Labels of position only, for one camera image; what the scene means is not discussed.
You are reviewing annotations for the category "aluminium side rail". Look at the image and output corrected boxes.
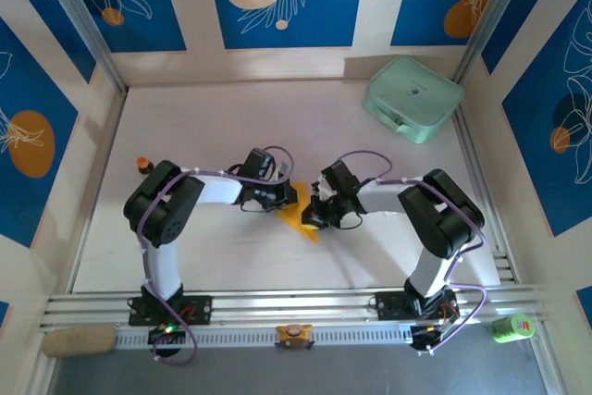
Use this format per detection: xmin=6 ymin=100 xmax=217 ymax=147
xmin=451 ymin=103 xmax=519 ymax=285

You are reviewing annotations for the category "yellow paper sheet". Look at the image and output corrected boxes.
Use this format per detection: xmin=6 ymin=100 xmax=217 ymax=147
xmin=276 ymin=180 xmax=321 ymax=244

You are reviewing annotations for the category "aluminium frame post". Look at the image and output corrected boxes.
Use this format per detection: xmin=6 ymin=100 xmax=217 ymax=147
xmin=34 ymin=0 xmax=129 ymax=93
xmin=452 ymin=0 xmax=540 ymax=84

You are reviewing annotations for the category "long aluminium mounting rail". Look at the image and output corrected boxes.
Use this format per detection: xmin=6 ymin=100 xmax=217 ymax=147
xmin=39 ymin=283 xmax=551 ymax=334

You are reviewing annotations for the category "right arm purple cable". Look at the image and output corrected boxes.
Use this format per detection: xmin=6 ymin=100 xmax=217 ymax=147
xmin=339 ymin=149 xmax=487 ymax=354

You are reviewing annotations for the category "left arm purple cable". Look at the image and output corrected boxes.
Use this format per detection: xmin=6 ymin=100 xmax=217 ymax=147
xmin=138 ymin=144 xmax=296 ymax=366

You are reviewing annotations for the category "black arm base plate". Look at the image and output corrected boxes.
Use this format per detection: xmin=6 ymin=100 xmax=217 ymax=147
xmin=369 ymin=290 xmax=462 ymax=322
xmin=128 ymin=293 xmax=214 ymax=327

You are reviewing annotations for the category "mint green zip pouch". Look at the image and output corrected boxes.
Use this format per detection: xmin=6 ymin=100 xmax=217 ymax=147
xmin=361 ymin=56 xmax=465 ymax=145

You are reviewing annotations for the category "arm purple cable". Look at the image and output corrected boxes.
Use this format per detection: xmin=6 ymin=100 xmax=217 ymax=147
xmin=339 ymin=149 xmax=487 ymax=354
xmin=138 ymin=144 xmax=296 ymax=366

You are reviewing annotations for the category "green cup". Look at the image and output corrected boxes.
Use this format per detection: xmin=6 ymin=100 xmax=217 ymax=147
xmin=488 ymin=313 xmax=537 ymax=344

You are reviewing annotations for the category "black controller board with wires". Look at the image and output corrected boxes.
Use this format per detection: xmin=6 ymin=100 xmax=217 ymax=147
xmin=410 ymin=324 xmax=449 ymax=358
xmin=147 ymin=323 xmax=187 ymax=346

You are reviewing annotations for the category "white slotted cable duct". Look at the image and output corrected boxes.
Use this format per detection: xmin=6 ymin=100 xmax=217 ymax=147
xmin=113 ymin=324 xmax=417 ymax=351

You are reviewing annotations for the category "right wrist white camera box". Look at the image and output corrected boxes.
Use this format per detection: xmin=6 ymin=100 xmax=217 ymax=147
xmin=314 ymin=177 xmax=339 ymax=202

